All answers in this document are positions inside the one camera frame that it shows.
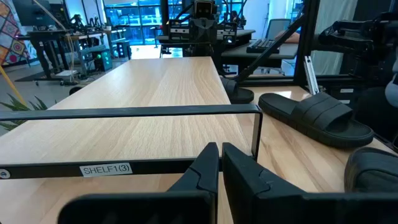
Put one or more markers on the black monitor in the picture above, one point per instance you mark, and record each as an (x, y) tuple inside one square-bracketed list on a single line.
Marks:
[(34, 14)]

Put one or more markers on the computer tower with green light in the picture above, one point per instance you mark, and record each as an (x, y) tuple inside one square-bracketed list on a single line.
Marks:
[(104, 60)]

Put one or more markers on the black keyboard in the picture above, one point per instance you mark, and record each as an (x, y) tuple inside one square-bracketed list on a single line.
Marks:
[(262, 46)]

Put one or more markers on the colourful patchwork quilt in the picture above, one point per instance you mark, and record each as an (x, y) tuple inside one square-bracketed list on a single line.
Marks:
[(11, 37)]

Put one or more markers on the grey office chair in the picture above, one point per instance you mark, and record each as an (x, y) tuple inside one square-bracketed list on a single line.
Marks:
[(276, 26)]

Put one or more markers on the yellow slanted pole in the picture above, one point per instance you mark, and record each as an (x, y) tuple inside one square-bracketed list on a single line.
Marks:
[(12, 85)]

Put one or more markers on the black computer tower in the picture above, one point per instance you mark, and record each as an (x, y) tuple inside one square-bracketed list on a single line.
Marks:
[(123, 49)]

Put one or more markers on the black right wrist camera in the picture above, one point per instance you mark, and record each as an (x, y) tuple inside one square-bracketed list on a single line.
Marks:
[(205, 9)]

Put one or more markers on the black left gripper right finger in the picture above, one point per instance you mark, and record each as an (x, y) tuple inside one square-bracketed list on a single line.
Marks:
[(245, 186)]

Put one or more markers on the silver aluminium bar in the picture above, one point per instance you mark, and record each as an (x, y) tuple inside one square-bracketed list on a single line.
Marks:
[(311, 77)]

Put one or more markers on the potted succulent plant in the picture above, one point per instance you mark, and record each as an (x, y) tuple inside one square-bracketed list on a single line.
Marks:
[(18, 105)]

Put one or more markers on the black aluminium table frame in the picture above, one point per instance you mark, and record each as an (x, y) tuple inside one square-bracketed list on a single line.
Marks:
[(306, 46)]

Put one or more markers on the white curtain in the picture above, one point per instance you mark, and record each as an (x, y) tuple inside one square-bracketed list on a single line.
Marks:
[(332, 15)]

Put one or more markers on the grey desk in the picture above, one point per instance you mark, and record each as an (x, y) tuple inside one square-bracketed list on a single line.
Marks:
[(236, 53)]

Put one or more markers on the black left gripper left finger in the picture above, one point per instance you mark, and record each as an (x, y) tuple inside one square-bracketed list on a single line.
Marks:
[(202, 174)]

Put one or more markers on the black workbench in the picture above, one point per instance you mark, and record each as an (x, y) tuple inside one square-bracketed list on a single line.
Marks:
[(46, 34)]

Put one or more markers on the black rubber slide sandal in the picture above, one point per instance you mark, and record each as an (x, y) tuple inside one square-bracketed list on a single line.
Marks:
[(280, 105), (239, 95), (373, 174)]

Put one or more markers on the person's hand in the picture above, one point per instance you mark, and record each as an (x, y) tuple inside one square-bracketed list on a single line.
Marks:
[(290, 38)]

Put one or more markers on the black mounted device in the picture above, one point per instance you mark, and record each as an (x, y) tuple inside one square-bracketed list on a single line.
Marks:
[(357, 34)]

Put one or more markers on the wooden shelf with black frame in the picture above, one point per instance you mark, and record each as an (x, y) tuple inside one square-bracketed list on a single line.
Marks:
[(140, 93)]

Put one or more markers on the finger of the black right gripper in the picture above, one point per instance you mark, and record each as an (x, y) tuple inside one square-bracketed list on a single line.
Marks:
[(211, 32), (196, 32)]

